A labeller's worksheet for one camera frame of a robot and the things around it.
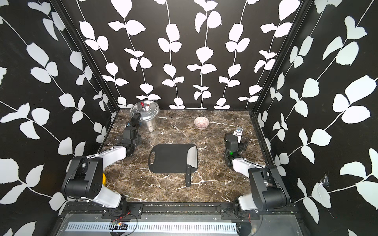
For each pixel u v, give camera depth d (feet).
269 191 1.42
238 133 2.47
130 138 2.40
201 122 3.64
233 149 2.30
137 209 2.41
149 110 3.26
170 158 3.02
